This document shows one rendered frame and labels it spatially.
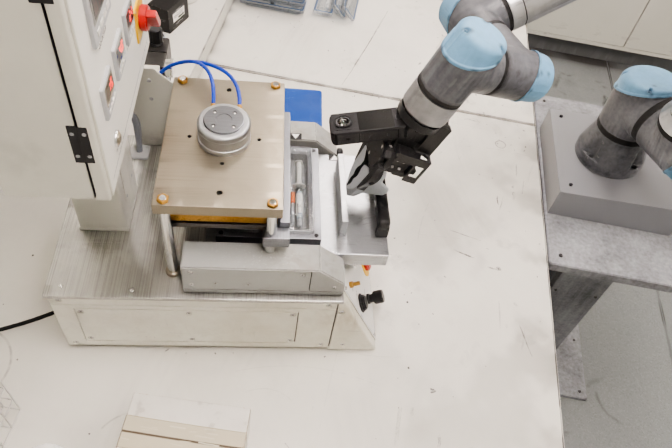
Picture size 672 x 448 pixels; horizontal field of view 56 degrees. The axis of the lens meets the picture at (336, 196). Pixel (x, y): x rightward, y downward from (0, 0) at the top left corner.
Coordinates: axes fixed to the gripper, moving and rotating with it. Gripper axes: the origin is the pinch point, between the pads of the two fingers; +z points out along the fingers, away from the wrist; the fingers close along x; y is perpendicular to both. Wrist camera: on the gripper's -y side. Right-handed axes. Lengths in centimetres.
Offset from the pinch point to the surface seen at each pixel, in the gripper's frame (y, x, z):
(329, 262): -2.6, -13.9, 2.9
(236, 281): -15.2, -16.4, 9.7
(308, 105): 5, 48, 25
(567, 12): 141, 178, 29
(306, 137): -6.2, 11.9, 2.7
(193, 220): -23.8, -10.4, 5.3
